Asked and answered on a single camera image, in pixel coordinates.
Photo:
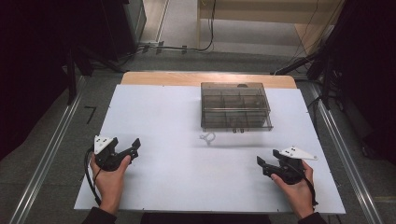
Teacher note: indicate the metal floor rail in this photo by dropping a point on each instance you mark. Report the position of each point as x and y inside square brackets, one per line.
[53, 146]
[345, 146]

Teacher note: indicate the small clear plastic piece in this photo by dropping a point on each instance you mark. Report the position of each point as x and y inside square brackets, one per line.
[208, 137]

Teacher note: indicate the light wooden furniture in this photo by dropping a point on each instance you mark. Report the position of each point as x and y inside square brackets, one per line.
[267, 17]

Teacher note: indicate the smoked clear drawer organizer box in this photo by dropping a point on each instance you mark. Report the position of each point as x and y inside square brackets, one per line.
[235, 107]

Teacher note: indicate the wooden table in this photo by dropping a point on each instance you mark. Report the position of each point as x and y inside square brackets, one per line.
[174, 79]

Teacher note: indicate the white board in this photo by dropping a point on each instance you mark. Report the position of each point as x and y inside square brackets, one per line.
[174, 174]

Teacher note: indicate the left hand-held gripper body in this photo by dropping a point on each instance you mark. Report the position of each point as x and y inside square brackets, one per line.
[106, 155]

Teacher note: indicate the dark cabinet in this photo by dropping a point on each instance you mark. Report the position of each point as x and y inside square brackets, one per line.
[130, 25]

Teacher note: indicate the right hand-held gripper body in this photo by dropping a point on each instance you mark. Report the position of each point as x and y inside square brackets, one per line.
[292, 169]

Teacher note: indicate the black metal stand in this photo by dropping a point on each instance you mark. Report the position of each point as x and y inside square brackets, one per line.
[323, 68]
[72, 77]

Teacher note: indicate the person's right hand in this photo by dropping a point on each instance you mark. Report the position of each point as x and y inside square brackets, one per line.
[295, 194]

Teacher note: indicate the person's left hand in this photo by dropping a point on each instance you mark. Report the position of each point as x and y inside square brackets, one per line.
[109, 183]

